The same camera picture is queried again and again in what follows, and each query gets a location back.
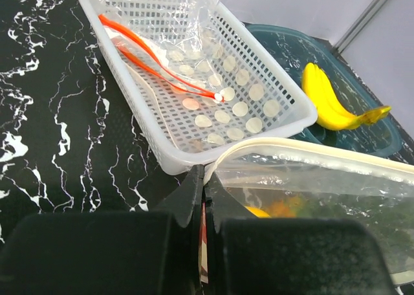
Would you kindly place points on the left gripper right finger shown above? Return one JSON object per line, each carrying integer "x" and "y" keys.
{"x": 251, "y": 255}

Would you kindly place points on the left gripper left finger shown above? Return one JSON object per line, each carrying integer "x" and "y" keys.
{"x": 154, "y": 252}

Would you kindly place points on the yellow toy lemon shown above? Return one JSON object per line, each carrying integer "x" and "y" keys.
{"x": 257, "y": 212}

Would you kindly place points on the orange toy pineapple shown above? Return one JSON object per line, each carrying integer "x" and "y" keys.
{"x": 388, "y": 219}

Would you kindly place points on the clear dotted zip bag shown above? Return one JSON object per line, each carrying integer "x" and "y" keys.
{"x": 257, "y": 171}

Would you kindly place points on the orange zipper clear bag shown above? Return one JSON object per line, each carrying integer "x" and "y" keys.
{"x": 205, "y": 85}

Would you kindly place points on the yellow toy banana bunch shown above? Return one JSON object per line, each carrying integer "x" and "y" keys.
{"x": 332, "y": 115}

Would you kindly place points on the white perforated plastic basket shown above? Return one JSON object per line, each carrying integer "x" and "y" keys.
{"x": 300, "y": 112}

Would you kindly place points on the right aluminium frame post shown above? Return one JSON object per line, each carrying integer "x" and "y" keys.
{"x": 363, "y": 19}

